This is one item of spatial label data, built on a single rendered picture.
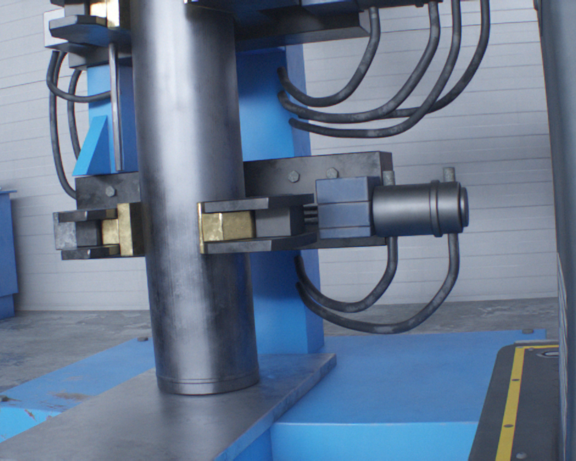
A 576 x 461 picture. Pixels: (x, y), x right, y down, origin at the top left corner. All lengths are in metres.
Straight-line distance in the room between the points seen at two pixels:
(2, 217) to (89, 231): 2.42
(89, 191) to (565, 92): 1.75
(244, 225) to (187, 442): 0.43
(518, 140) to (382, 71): 0.66
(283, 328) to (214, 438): 0.76
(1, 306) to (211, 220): 2.71
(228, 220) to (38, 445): 0.54
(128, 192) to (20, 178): 2.44
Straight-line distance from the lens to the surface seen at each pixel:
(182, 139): 1.59
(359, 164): 1.75
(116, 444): 1.36
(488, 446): 0.70
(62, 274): 4.24
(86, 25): 1.69
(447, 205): 1.61
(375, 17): 1.69
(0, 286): 4.07
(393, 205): 1.63
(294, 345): 2.06
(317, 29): 1.80
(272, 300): 2.06
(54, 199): 4.23
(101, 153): 1.95
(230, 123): 1.64
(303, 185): 1.78
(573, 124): 0.30
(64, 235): 1.88
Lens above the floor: 0.55
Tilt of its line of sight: 4 degrees down
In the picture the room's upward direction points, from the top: 4 degrees counter-clockwise
